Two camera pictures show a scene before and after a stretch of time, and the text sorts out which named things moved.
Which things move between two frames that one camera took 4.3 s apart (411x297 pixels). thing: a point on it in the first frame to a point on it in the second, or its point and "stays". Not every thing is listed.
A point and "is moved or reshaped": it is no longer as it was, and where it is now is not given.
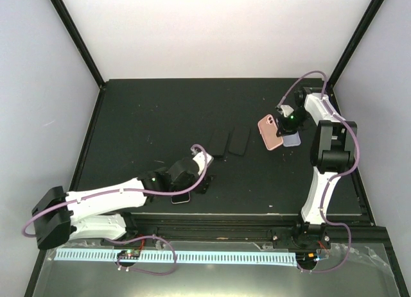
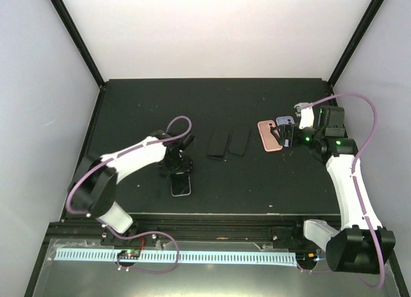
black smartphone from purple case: [239, 140] stays
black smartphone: [177, 199] is moved or reshaped
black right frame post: [350, 53] stays
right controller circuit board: [307, 256] stays
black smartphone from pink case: [218, 144] stays
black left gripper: [203, 186] to [187, 167]
